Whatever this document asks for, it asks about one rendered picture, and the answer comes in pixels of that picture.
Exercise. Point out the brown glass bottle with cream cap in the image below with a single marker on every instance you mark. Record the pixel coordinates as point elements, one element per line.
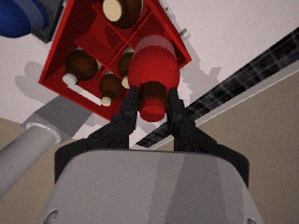
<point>124,13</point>

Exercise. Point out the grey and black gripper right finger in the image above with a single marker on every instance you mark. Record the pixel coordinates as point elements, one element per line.
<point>192,139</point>

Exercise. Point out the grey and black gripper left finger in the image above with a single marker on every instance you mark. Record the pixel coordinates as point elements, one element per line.
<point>113,135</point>

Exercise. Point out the red-labeled bottle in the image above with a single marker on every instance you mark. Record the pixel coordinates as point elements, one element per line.
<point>153,70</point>

